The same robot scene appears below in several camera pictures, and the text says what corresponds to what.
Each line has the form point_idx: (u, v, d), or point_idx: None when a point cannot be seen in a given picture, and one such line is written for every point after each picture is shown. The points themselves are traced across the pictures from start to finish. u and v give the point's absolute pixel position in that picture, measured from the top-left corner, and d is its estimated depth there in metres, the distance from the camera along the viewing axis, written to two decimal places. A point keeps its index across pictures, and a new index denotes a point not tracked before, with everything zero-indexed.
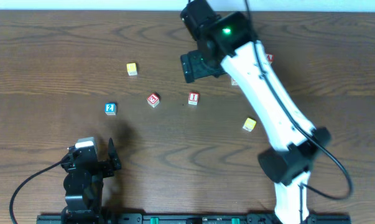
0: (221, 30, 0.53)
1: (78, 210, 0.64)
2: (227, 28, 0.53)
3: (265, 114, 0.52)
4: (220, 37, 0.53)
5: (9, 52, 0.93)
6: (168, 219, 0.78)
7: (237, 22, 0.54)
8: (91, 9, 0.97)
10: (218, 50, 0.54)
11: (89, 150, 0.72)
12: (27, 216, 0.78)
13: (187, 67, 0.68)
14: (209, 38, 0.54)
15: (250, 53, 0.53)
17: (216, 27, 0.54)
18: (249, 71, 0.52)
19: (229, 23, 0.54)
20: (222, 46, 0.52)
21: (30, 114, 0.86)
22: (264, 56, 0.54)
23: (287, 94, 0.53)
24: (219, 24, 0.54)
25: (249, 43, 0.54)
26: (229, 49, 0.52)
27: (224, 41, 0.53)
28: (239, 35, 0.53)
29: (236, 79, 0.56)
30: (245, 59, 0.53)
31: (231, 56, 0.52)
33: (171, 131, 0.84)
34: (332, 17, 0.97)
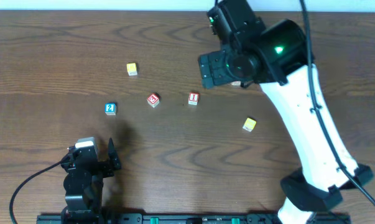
0: (271, 47, 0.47)
1: (78, 210, 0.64)
2: (279, 46, 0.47)
3: (310, 149, 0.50)
4: (270, 56, 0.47)
5: (9, 52, 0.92)
6: (168, 219, 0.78)
7: (290, 42, 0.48)
8: (91, 9, 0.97)
10: (265, 69, 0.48)
11: (89, 150, 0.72)
12: (27, 216, 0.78)
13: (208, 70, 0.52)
14: (256, 55, 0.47)
15: (302, 81, 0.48)
17: (267, 45, 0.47)
18: (298, 104, 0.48)
19: (280, 40, 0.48)
20: (270, 68, 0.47)
21: (30, 114, 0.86)
22: (316, 84, 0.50)
23: (336, 130, 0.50)
24: (270, 42, 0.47)
25: (303, 69, 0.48)
26: (278, 72, 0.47)
27: (274, 62, 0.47)
28: (290, 56, 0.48)
29: (276, 101, 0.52)
30: (296, 88, 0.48)
31: (282, 84, 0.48)
33: (171, 131, 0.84)
34: (332, 17, 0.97)
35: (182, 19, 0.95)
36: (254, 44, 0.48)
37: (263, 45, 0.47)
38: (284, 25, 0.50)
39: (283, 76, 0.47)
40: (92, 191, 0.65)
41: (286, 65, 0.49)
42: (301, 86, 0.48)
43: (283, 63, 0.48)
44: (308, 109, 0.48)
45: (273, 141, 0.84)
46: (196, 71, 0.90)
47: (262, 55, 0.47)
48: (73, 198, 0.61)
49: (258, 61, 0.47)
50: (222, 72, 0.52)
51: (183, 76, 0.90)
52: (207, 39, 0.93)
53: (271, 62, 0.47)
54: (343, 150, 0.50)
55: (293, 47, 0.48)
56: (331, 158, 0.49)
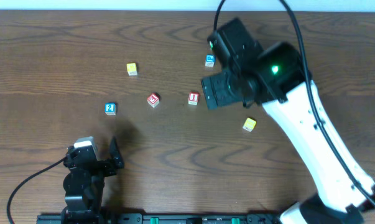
0: (267, 68, 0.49)
1: (78, 210, 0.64)
2: (277, 67, 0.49)
3: (318, 166, 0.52)
4: (267, 77, 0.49)
5: (9, 52, 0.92)
6: (168, 219, 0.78)
7: (286, 60, 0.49)
8: (90, 9, 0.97)
10: (262, 89, 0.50)
11: (87, 150, 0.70)
12: (27, 216, 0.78)
13: (209, 93, 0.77)
14: (254, 76, 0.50)
15: (303, 97, 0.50)
17: (262, 64, 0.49)
18: (301, 121, 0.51)
19: (277, 61, 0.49)
20: (268, 87, 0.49)
21: (30, 114, 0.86)
22: (318, 101, 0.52)
23: (345, 148, 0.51)
24: (265, 61, 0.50)
25: (302, 85, 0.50)
26: (275, 90, 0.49)
27: (272, 82, 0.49)
28: (287, 74, 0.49)
29: (283, 122, 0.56)
30: (298, 104, 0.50)
31: (281, 101, 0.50)
33: (171, 131, 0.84)
34: (332, 17, 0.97)
35: (182, 19, 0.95)
36: (252, 67, 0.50)
37: (260, 66, 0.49)
38: (282, 46, 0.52)
39: (282, 94, 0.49)
40: (92, 192, 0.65)
41: (284, 84, 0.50)
42: (303, 102, 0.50)
43: (281, 81, 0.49)
44: (313, 125, 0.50)
45: (273, 140, 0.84)
46: (196, 71, 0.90)
47: (259, 77, 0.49)
48: (73, 199, 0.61)
49: (256, 83, 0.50)
50: (224, 93, 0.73)
51: (183, 76, 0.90)
52: (207, 39, 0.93)
53: (268, 82, 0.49)
54: (356, 166, 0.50)
55: (290, 66, 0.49)
56: (344, 177, 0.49)
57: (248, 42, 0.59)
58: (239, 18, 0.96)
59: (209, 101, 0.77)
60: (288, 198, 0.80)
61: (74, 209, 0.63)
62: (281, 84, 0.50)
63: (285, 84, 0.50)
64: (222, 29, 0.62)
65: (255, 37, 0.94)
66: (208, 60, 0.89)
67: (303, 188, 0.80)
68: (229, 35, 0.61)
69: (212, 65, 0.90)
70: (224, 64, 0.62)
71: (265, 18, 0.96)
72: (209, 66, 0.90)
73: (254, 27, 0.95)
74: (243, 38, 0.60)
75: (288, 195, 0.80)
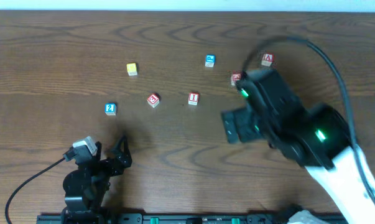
0: (312, 134, 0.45)
1: (78, 211, 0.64)
2: (321, 132, 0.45)
3: None
4: (312, 144, 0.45)
5: (9, 52, 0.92)
6: (168, 219, 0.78)
7: (334, 126, 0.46)
8: (90, 9, 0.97)
10: (309, 156, 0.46)
11: (84, 150, 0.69)
12: (27, 216, 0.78)
13: (231, 129, 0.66)
14: (299, 144, 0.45)
15: (349, 165, 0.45)
17: (309, 132, 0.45)
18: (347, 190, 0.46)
19: (321, 126, 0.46)
20: (314, 155, 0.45)
21: (30, 114, 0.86)
22: (365, 164, 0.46)
23: None
24: (311, 129, 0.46)
25: (349, 151, 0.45)
26: (324, 158, 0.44)
27: (318, 149, 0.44)
28: (338, 142, 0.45)
29: (323, 183, 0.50)
30: (346, 174, 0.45)
31: (328, 170, 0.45)
33: (171, 131, 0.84)
34: (332, 17, 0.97)
35: (182, 20, 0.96)
36: (295, 131, 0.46)
37: (302, 131, 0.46)
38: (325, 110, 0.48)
39: (330, 162, 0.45)
40: (92, 193, 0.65)
41: (333, 150, 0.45)
42: (351, 172, 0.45)
43: (330, 149, 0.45)
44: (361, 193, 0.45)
45: None
46: (196, 71, 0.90)
47: (305, 144, 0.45)
48: (73, 200, 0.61)
49: (301, 150, 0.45)
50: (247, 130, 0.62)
51: (183, 76, 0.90)
52: (206, 40, 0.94)
53: (314, 149, 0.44)
54: None
55: (337, 132, 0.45)
56: None
57: (287, 94, 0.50)
58: (239, 18, 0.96)
59: (231, 136, 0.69)
60: (288, 198, 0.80)
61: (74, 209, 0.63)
62: (331, 150, 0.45)
63: (334, 151, 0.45)
64: (257, 79, 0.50)
65: (255, 37, 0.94)
66: (208, 60, 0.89)
67: (303, 188, 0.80)
68: (265, 86, 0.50)
69: (212, 66, 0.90)
70: (257, 113, 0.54)
71: (264, 18, 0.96)
72: (209, 66, 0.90)
73: (254, 27, 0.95)
74: (284, 90, 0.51)
75: (288, 195, 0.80)
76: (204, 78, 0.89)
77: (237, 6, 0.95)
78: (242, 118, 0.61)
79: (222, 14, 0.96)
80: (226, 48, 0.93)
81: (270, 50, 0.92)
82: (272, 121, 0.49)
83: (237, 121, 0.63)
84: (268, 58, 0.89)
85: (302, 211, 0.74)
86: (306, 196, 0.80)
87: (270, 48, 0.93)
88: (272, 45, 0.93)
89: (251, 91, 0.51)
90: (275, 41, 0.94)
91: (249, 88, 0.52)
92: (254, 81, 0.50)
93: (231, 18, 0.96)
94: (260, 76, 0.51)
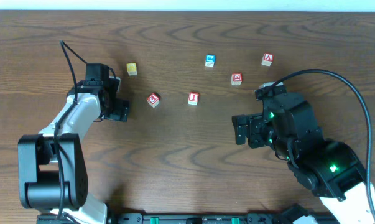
0: (326, 166, 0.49)
1: (94, 81, 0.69)
2: (334, 166, 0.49)
3: None
4: (326, 175, 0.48)
5: (8, 51, 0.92)
6: (168, 219, 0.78)
7: (345, 160, 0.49)
8: (90, 9, 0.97)
10: (321, 186, 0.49)
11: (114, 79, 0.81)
12: (27, 216, 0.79)
13: (241, 132, 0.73)
14: (313, 173, 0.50)
15: (362, 196, 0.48)
17: (322, 163, 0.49)
18: (359, 219, 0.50)
19: (335, 159, 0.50)
20: (328, 186, 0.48)
21: (30, 114, 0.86)
22: None
23: None
24: (324, 160, 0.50)
25: (361, 182, 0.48)
26: (336, 188, 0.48)
27: (331, 182, 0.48)
28: (346, 174, 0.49)
29: (336, 215, 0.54)
30: (356, 202, 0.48)
31: (339, 199, 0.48)
33: (171, 130, 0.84)
34: (332, 17, 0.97)
35: (182, 20, 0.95)
36: (311, 164, 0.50)
37: (317, 163, 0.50)
38: (339, 145, 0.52)
39: (341, 193, 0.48)
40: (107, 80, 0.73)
41: (342, 182, 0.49)
42: (362, 202, 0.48)
43: (340, 181, 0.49)
44: None
45: None
46: (196, 71, 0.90)
47: (318, 175, 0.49)
48: (91, 68, 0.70)
49: (316, 178, 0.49)
50: (259, 137, 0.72)
51: (183, 76, 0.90)
52: (207, 39, 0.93)
53: (328, 181, 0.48)
54: None
55: (349, 167, 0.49)
56: None
57: (313, 125, 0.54)
58: (239, 18, 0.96)
59: (239, 139, 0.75)
60: (287, 198, 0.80)
61: (87, 78, 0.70)
62: (340, 182, 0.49)
63: (344, 183, 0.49)
64: (290, 108, 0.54)
65: (255, 37, 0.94)
66: (208, 60, 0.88)
67: (303, 188, 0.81)
68: (297, 115, 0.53)
69: (211, 65, 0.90)
70: (280, 133, 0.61)
71: (265, 18, 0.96)
72: (209, 66, 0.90)
73: (254, 27, 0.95)
74: (312, 122, 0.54)
75: (288, 195, 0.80)
76: (204, 78, 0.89)
77: (237, 5, 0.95)
78: (257, 126, 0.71)
79: (222, 14, 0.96)
80: (225, 48, 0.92)
81: (270, 51, 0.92)
82: (294, 149, 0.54)
83: (250, 127, 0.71)
84: (268, 58, 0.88)
85: (303, 215, 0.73)
86: (306, 196, 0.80)
87: (271, 48, 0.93)
88: (272, 45, 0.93)
89: (283, 115, 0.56)
90: (275, 40, 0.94)
91: (281, 112, 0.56)
92: (287, 109, 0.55)
93: (230, 19, 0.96)
94: (295, 105, 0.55)
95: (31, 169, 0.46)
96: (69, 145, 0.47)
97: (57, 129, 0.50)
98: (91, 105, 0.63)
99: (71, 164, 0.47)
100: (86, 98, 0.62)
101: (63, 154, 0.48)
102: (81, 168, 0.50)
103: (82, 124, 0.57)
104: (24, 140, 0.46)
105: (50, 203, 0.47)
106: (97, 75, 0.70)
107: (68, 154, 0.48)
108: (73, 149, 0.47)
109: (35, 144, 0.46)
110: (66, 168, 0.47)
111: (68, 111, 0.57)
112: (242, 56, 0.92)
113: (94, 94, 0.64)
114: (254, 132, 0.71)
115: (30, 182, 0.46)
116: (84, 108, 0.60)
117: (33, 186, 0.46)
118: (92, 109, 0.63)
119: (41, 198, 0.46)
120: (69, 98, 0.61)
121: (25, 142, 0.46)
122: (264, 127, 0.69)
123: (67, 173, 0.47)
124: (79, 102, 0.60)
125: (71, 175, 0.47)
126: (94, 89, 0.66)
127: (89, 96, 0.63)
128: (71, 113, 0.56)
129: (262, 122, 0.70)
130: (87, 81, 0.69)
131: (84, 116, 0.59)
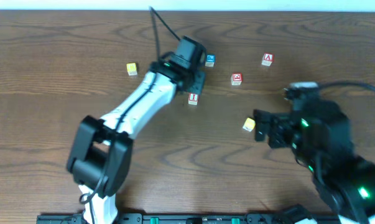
0: (356, 188, 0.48)
1: (180, 60, 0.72)
2: (364, 190, 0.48)
3: None
4: (354, 198, 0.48)
5: (8, 52, 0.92)
6: (168, 219, 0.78)
7: None
8: (91, 9, 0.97)
10: (347, 207, 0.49)
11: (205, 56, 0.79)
12: (25, 216, 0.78)
13: (262, 129, 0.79)
14: (340, 192, 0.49)
15: None
17: (352, 185, 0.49)
18: None
19: (367, 183, 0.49)
20: (354, 209, 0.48)
21: (30, 114, 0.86)
22: None
23: None
24: (354, 182, 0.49)
25: None
26: (362, 213, 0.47)
27: (359, 205, 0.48)
28: None
29: None
30: None
31: None
33: (171, 131, 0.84)
34: (332, 17, 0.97)
35: (183, 20, 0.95)
36: (339, 183, 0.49)
37: (347, 183, 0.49)
38: (371, 168, 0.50)
39: (367, 219, 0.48)
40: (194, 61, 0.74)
41: (370, 207, 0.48)
42: None
43: (368, 206, 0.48)
44: None
45: None
46: None
47: (346, 196, 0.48)
48: (189, 49, 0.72)
49: (342, 199, 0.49)
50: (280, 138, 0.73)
51: None
52: (207, 39, 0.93)
53: (355, 203, 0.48)
54: None
55: None
56: None
57: (346, 142, 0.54)
58: (239, 18, 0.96)
59: (258, 135, 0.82)
60: (287, 198, 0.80)
61: (176, 53, 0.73)
62: (368, 206, 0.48)
63: (371, 209, 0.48)
64: (327, 121, 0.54)
65: (255, 36, 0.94)
66: (208, 60, 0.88)
67: (303, 188, 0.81)
68: (334, 127, 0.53)
69: (212, 65, 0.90)
70: (308, 143, 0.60)
71: (265, 18, 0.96)
72: (209, 65, 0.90)
73: (254, 27, 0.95)
74: (346, 139, 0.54)
75: (288, 195, 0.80)
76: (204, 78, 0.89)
77: (236, 5, 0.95)
78: (281, 127, 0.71)
79: (222, 14, 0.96)
80: (226, 48, 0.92)
81: (270, 51, 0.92)
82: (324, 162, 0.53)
83: (275, 127, 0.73)
84: (268, 58, 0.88)
85: (306, 218, 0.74)
86: (306, 196, 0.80)
87: (270, 48, 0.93)
88: (272, 45, 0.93)
89: (318, 126, 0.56)
90: (276, 40, 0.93)
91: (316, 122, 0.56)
92: (324, 122, 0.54)
93: (231, 18, 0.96)
94: (334, 118, 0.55)
95: (84, 149, 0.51)
96: (122, 148, 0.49)
97: (118, 122, 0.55)
98: (164, 94, 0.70)
99: (116, 163, 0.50)
100: (162, 87, 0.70)
101: (114, 150, 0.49)
102: (122, 171, 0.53)
103: (145, 116, 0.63)
104: (87, 122, 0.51)
105: (90, 179, 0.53)
106: (187, 56, 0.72)
107: (117, 154, 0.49)
108: (120, 157, 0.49)
109: (96, 130, 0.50)
110: (112, 163, 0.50)
111: (141, 98, 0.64)
112: (242, 56, 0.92)
113: (171, 83, 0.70)
114: (278, 132, 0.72)
115: (79, 157, 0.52)
116: (155, 96, 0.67)
117: (81, 160, 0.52)
118: (165, 97, 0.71)
119: (84, 171, 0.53)
120: (148, 80, 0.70)
121: (89, 124, 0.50)
122: (289, 130, 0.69)
123: (111, 167, 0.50)
124: (153, 90, 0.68)
125: (112, 175, 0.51)
126: (175, 70, 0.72)
127: (166, 83, 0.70)
128: (142, 99, 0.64)
129: (287, 124, 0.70)
130: (176, 56, 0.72)
131: (155, 102, 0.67)
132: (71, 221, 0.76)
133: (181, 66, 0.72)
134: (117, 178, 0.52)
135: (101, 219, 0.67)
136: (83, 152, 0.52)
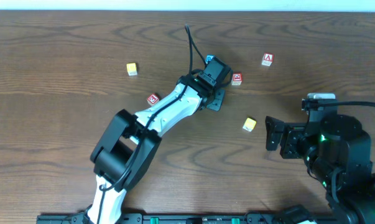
0: (373, 210, 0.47)
1: (208, 78, 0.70)
2: None
3: None
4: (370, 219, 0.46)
5: (9, 52, 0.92)
6: (168, 219, 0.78)
7: None
8: (91, 9, 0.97)
10: None
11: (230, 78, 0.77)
12: (25, 216, 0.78)
13: (275, 139, 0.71)
14: (354, 211, 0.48)
15: None
17: (369, 205, 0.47)
18: None
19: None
20: None
21: (30, 114, 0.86)
22: None
23: None
24: (374, 203, 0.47)
25: None
26: None
27: None
28: None
29: None
30: None
31: None
33: (171, 131, 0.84)
34: (332, 17, 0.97)
35: (183, 20, 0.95)
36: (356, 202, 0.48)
37: (364, 203, 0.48)
38: None
39: None
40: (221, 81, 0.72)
41: None
42: None
43: None
44: None
45: None
46: None
47: (361, 215, 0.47)
48: (218, 69, 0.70)
49: (356, 218, 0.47)
50: (292, 149, 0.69)
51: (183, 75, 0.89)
52: (207, 39, 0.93)
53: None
54: None
55: None
56: None
57: (365, 160, 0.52)
58: (239, 18, 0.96)
59: (271, 145, 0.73)
60: (287, 198, 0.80)
61: (205, 71, 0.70)
62: None
63: None
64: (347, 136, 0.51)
65: (255, 37, 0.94)
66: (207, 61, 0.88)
67: (302, 188, 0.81)
68: (354, 146, 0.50)
69: None
70: (322, 157, 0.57)
71: (265, 18, 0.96)
72: None
73: (254, 27, 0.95)
74: (366, 157, 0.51)
75: (288, 195, 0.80)
76: None
77: (237, 5, 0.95)
78: (294, 138, 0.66)
79: (222, 14, 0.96)
80: (226, 48, 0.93)
81: (270, 51, 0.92)
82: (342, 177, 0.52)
83: (287, 137, 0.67)
84: (268, 58, 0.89)
85: (307, 220, 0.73)
86: (306, 196, 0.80)
87: (271, 48, 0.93)
88: (272, 45, 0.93)
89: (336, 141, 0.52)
90: (276, 41, 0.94)
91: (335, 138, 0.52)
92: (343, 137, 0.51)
93: (231, 18, 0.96)
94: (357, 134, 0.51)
95: (113, 139, 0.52)
96: (150, 145, 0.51)
97: (149, 121, 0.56)
98: (190, 105, 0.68)
99: (142, 160, 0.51)
100: (191, 98, 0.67)
101: (142, 147, 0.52)
102: (143, 168, 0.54)
103: (171, 122, 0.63)
104: (122, 114, 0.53)
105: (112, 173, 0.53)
106: (215, 75, 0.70)
107: (145, 150, 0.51)
108: (149, 151, 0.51)
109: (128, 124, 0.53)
110: (138, 159, 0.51)
111: (170, 104, 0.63)
112: (242, 56, 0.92)
113: (199, 96, 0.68)
114: (290, 143, 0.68)
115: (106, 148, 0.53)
116: (183, 106, 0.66)
117: (107, 152, 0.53)
118: (189, 108, 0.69)
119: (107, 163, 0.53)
120: (177, 89, 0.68)
121: (123, 117, 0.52)
122: (303, 141, 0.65)
123: (135, 163, 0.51)
124: (182, 98, 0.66)
125: (135, 170, 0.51)
126: (203, 87, 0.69)
127: (195, 95, 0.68)
128: (169, 107, 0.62)
129: (301, 134, 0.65)
130: (204, 73, 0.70)
131: (181, 112, 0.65)
132: (71, 221, 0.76)
133: (209, 85, 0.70)
134: (138, 174, 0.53)
135: (106, 219, 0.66)
136: (111, 144, 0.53)
